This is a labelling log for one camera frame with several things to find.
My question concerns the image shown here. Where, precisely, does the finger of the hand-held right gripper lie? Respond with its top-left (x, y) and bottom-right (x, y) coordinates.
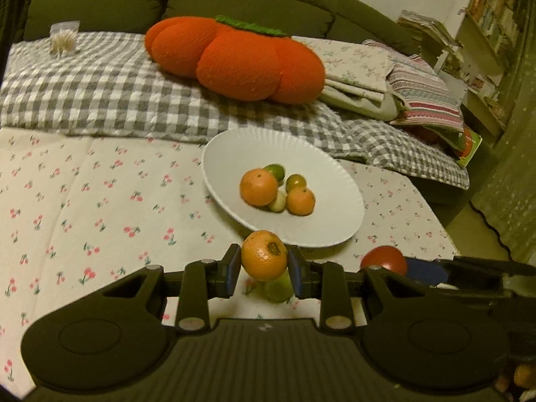
top-left (431, 282), bottom-right (514, 302)
top-left (405, 255), bottom-right (536, 284)

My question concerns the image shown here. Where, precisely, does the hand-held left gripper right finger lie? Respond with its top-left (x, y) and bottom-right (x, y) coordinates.
top-left (287, 244), bottom-right (428, 330)

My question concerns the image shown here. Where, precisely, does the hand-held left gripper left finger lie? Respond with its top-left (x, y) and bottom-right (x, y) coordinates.
top-left (100, 243), bottom-right (244, 331)

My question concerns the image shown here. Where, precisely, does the orange tangerine with dark mark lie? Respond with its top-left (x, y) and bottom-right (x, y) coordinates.
top-left (241, 230), bottom-right (289, 282)

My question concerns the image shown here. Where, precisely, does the red tomato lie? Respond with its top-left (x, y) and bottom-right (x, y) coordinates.
top-left (360, 246), bottom-right (408, 277)

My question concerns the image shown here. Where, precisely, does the small orange tangerine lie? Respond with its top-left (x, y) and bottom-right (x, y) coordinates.
top-left (286, 186), bottom-right (316, 216)

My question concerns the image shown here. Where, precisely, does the pale yellow-green jujube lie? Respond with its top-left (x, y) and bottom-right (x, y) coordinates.
top-left (268, 190), bottom-right (288, 213)

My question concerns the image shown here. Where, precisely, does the white plate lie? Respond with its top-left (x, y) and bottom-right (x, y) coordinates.
top-left (202, 128), bottom-right (365, 248)

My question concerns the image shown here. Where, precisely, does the large orange tangerine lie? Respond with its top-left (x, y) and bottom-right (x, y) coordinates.
top-left (240, 168), bottom-right (279, 207)

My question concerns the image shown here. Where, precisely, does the small green-orange tangerine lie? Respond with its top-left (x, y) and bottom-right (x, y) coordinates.
top-left (285, 173), bottom-right (307, 193)

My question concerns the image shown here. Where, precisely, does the green tangerine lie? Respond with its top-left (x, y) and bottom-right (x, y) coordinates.
top-left (263, 163), bottom-right (286, 183)

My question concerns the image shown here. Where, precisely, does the orange round object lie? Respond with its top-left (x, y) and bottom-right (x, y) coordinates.
top-left (513, 364), bottom-right (536, 388)

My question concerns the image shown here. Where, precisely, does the green dotted curtain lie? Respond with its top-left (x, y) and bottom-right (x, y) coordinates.
top-left (469, 29), bottom-right (536, 260)

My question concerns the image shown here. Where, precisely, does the green box with orange print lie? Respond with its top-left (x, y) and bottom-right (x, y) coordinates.
top-left (454, 126), bottom-right (483, 168)

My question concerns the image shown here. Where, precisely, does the cherry print tablecloth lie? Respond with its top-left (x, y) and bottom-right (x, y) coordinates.
top-left (0, 128), bottom-right (457, 394)

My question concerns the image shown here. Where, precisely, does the folded striped blanket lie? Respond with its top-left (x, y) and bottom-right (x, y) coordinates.
top-left (362, 40), bottom-right (465, 132)

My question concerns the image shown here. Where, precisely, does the orange persimmon cushion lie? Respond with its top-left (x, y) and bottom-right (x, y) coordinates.
top-left (144, 14), bottom-right (327, 105)

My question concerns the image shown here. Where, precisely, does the folded floral blanket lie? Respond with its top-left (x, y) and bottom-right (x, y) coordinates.
top-left (291, 36), bottom-right (403, 120)

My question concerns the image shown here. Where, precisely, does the grey checked blanket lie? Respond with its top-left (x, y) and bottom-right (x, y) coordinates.
top-left (0, 31), bottom-right (470, 189)

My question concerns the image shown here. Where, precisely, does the stack of magazines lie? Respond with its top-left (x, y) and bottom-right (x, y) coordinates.
top-left (397, 9), bottom-right (463, 49)

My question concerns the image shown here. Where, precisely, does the bookshelf with books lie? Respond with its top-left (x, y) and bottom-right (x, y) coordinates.
top-left (435, 0), bottom-right (536, 135)

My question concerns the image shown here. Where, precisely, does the glass toothpick jar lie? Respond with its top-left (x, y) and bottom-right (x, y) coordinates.
top-left (49, 21), bottom-right (80, 57)

